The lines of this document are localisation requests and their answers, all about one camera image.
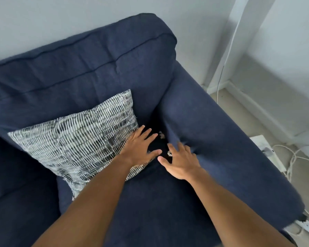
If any person's left hand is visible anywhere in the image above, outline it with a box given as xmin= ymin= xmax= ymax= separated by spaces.
xmin=119 ymin=125 xmax=163 ymax=169

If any person's right hand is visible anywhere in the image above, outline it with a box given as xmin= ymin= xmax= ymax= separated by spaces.
xmin=158 ymin=142 xmax=202 ymax=181

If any person's left forearm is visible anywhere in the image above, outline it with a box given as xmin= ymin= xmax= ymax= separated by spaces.
xmin=32 ymin=156 xmax=134 ymax=247

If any person's right forearm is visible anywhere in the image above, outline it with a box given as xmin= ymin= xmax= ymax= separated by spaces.
xmin=187 ymin=168 xmax=289 ymax=247

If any navy blue fabric sofa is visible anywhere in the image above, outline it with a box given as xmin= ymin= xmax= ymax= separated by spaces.
xmin=0 ymin=13 xmax=305 ymax=247

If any black and white patterned pillow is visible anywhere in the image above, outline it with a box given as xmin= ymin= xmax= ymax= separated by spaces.
xmin=8 ymin=89 xmax=155 ymax=201

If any white flat box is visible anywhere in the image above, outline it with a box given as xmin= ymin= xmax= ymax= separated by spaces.
xmin=250 ymin=135 xmax=288 ymax=175

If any thin white wall cable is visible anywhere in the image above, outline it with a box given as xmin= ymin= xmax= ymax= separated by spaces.
xmin=216 ymin=0 xmax=248 ymax=104

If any tangle of white cables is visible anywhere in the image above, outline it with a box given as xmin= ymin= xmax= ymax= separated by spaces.
xmin=272 ymin=144 xmax=309 ymax=183

